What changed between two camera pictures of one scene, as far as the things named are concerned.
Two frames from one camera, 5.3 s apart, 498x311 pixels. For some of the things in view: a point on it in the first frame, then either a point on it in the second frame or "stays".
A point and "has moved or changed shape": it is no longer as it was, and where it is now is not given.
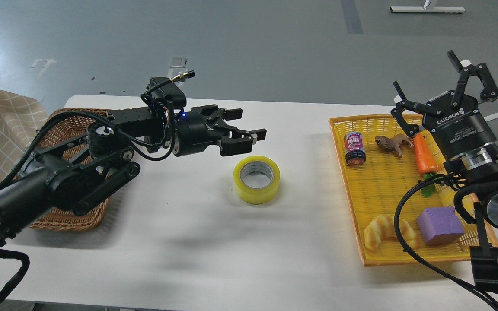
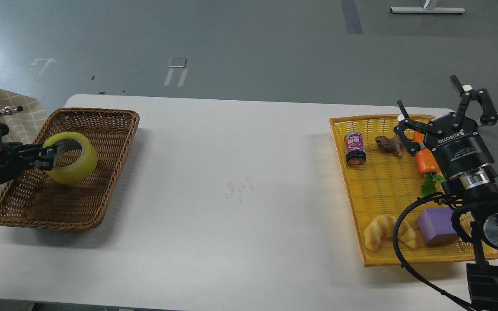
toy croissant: (384, 226) stays
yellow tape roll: (256, 179) has moved or changed shape
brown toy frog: (393, 144) stays
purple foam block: (439, 225) stays
